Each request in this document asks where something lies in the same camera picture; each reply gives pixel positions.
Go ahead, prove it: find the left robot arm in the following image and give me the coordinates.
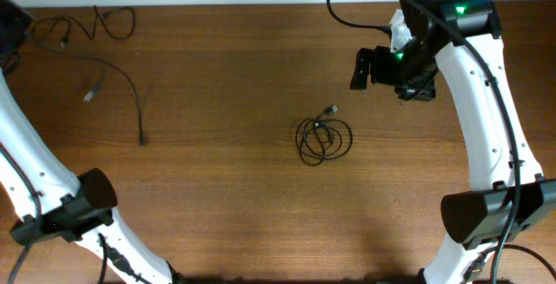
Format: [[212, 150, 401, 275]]
[[1, 81, 180, 283]]

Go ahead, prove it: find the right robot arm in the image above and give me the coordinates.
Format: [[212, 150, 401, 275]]
[[350, 0, 555, 283]]

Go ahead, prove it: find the black USB cable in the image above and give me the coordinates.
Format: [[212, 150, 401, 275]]
[[58, 4, 136, 49], [295, 104, 354, 167], [30, 17, 146, 149]]

